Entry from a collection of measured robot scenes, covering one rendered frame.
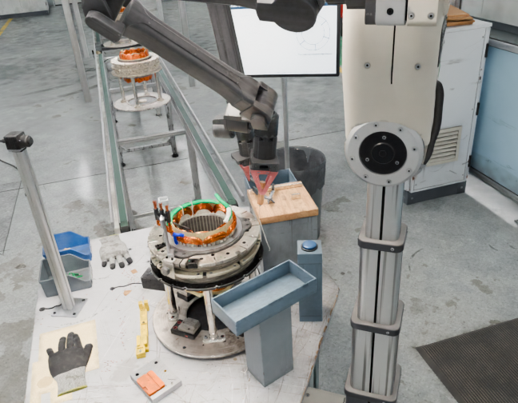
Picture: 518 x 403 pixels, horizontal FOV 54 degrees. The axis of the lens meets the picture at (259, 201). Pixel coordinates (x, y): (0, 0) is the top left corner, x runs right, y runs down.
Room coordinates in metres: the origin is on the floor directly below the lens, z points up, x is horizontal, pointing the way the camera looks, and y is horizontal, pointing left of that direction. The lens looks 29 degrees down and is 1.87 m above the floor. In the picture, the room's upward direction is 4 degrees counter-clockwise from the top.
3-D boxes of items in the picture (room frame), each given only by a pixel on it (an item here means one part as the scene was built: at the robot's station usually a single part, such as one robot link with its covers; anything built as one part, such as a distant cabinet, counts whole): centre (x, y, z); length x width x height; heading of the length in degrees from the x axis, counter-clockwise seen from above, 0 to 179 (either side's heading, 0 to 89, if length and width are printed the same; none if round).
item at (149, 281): (1.41, 0.37, 0.81); 0.10 x 0.06 x 0.06; 72
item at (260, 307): (1.00, 0.00, 0.92); 0.25 x 0.11 x 0.28; 124
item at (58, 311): (1.32, 0.65, 0.78); 0.09 x 0.09 x 0.01; 80
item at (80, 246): (1.62, 0.74, 0.82); 0.16 x 0.14 x 0.07; 107
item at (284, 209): (1.45, -0.07, 1.05); 0.20 x 0.19 x 0.02; 10
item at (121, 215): (6.15, 1.49, 0.40); 8.83 x 0.62 x 0.79; 15
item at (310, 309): (1.21, -0.14, 0.91); 0.07 x 0.07 x 0.25; 85
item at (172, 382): (0.99, 0.32, 0.79); 0.12 x 0.09 x 0.02; 40
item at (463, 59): (3.65, -1.16, 0.60); 1.02 x 0.55 x 1.20; 15
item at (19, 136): (1.32, 0.64, 1.37); 0.06 x 0.04 x 0.04; 80
